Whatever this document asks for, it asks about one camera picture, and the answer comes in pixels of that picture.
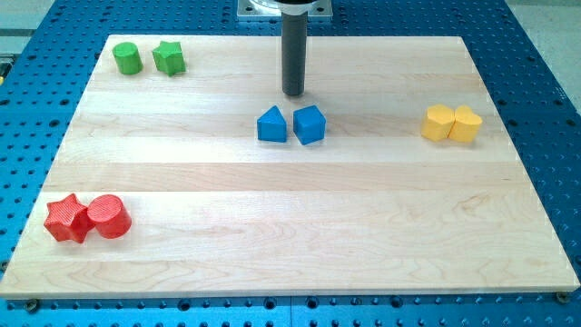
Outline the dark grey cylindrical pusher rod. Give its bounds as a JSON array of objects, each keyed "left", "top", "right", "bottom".
[{"left": 281, "top": 12, "right": 308, "bottom": 96}]

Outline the yellow pentagon block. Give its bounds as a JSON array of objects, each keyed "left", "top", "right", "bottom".
[{"left": 420, "top": 104, "right": 455, "bottom": 142}]

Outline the light wooden board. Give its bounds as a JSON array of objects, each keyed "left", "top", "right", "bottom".
[{"left": 1, "top": 35, "right": 579, "bottom": 299}]

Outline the blue cube block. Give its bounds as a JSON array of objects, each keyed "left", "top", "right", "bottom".
[{"left": 293, "top": 105, "right": 327, "bottom": 145}]

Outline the green cylinder block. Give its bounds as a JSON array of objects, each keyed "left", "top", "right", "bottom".
[{"left": 113, "top": 42, "right": 143, "bottom": 75}]

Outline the red cylinder block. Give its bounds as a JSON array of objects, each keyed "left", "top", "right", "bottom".
[{"left": 87, "top": 194, "right": 132, "bottom": 239}]

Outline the green star block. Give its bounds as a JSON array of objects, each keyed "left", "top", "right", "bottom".
[{"left": 152, "top": 41, "right": 186, "bottom": 76}]

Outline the silver robot mounting plate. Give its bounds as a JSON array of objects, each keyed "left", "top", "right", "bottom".
[{"left": 236, "top": 0, "right": 333, "bottom": 22}]

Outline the red star block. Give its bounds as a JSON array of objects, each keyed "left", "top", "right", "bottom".
[{"left": 44, "top": 193, "right": 94, "bottom": 243}]

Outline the yellow heart block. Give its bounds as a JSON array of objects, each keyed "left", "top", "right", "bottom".
[{"left": 448, "top": 105, "right": 483, "bottom": 143}]

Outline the blue triangle block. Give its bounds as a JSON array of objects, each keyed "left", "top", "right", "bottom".
[{"left": 257, "top": 105, "right": 287, "bottom": 143}]

